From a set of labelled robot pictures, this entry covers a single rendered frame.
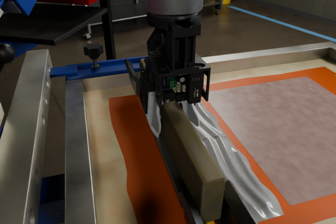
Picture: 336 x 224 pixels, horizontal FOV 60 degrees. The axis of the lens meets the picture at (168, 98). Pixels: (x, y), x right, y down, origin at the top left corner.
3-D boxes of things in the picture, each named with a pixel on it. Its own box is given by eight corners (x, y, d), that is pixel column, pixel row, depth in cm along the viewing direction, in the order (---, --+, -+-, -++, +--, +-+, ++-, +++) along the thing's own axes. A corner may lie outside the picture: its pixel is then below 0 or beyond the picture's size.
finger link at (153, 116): (147, 156, 45) (156, 104, 41) (139, 133, 50) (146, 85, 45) (166, 154, 46) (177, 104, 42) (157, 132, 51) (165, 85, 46)
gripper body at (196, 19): (157, 113, 39) (155, 26, 33) (143, 84, 46) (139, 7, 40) (210, 105, 41) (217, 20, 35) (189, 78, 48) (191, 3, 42)
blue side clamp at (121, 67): (181, 74, 82) (182, 51, 78) (187, 82, 78) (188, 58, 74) (70, 89, 74) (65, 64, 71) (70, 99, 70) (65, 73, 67)
